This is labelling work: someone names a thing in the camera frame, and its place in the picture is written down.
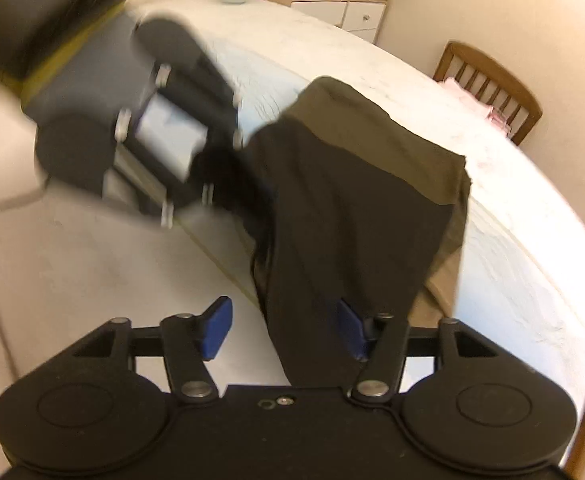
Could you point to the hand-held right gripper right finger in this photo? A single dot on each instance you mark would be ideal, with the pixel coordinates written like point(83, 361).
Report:
point(352, 332)

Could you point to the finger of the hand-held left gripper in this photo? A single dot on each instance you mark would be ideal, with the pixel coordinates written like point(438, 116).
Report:
point(212, 105)
point(192, 195)

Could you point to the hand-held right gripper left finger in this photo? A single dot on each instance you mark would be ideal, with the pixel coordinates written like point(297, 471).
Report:
point(217, 327)

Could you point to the tan olive black sweater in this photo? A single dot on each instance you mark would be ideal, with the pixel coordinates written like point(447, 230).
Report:
point(347, 200)

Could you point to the white cabinet with wooden top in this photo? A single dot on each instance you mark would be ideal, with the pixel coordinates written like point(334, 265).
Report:
point(362, 15)

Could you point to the light pink folded garment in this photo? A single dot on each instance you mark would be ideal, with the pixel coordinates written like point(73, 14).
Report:
point(499, 119)

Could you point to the wooden chair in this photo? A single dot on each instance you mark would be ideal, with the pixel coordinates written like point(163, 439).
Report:
point(504, 77)

